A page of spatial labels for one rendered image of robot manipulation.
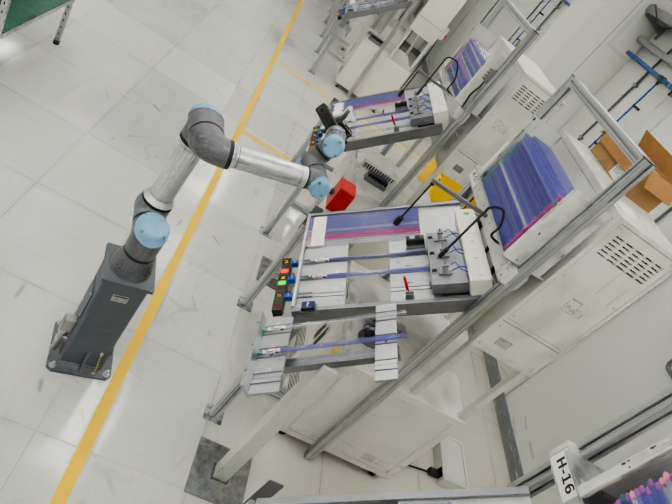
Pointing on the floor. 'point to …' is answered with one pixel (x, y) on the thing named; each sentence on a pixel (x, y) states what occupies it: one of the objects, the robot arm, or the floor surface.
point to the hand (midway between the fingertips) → (335, 116)
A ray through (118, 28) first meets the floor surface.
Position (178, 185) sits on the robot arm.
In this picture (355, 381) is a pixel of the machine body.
